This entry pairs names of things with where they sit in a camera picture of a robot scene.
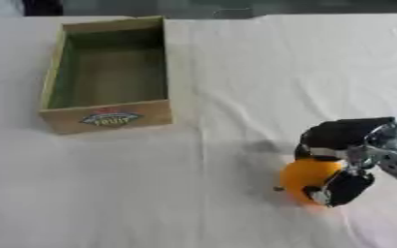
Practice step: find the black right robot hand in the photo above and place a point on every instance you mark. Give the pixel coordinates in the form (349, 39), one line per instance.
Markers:
(340, 134)

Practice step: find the tan cardboard box green inside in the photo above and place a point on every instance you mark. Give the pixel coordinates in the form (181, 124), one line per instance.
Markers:
(111, 77)

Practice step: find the dark object beyond table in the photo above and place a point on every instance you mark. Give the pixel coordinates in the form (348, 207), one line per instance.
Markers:
(42, 7)

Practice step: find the orange toy fruit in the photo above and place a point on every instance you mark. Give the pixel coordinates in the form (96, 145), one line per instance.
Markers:
(306, 174)

